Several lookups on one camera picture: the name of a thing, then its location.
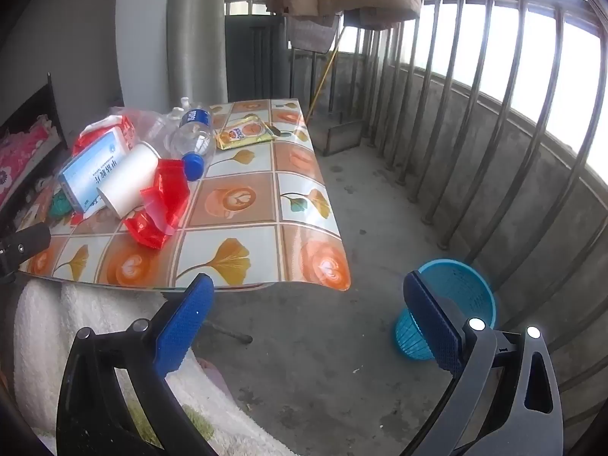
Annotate red plastic wrapper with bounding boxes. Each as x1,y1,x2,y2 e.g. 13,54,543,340
124,159,191,250

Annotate white paper cup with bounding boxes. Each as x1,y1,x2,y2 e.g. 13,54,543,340
96,141,160,217

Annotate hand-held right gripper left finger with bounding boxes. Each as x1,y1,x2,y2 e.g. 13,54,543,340
56,273,219,456

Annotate metal dustpan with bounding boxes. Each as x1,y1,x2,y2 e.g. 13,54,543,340
311,111,364,157

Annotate blue and white cardboard box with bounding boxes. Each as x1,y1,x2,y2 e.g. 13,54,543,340
58,126,131,214

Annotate white fluffy cloth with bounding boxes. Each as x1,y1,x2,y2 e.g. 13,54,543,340
12,278,295,456

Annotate dark grey panel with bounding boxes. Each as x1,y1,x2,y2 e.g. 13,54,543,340
224,14,290,101

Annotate red and white snack bag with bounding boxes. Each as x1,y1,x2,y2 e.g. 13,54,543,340
72,115,138,157

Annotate dark hanging garment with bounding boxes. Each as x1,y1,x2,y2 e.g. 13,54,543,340
343,7,419,32

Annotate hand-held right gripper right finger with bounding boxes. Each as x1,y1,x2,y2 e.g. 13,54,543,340
401,270,568,456

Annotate clear bottle with blue cap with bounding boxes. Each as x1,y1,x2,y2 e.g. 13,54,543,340
171,107,217,181

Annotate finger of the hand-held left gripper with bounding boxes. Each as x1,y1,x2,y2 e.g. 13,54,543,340
0,224,52,279

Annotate yellow snack packet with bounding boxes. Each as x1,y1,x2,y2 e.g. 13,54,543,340
215,119,276,151

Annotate clear plastic bag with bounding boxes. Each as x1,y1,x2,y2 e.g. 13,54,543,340
107,104,191,160

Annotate floral checkered tablecloth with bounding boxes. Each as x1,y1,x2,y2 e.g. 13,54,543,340
16,99,352,291

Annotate blue plastic wastebasket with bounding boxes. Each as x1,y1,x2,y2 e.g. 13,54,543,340
393,259,497,361

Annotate yellow handled broom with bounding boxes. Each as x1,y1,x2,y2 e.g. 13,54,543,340
304,28,345,122

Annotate clear bottle with white cap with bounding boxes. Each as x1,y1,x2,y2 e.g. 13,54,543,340
164,97,203,129

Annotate grey hanging cloth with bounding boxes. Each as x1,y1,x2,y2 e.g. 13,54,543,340
287,12,343,55

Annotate black metal table leg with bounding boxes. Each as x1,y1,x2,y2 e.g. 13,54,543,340
204,320,254,345

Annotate pink floral bedding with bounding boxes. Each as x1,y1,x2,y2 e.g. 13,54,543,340
0,115,55,207

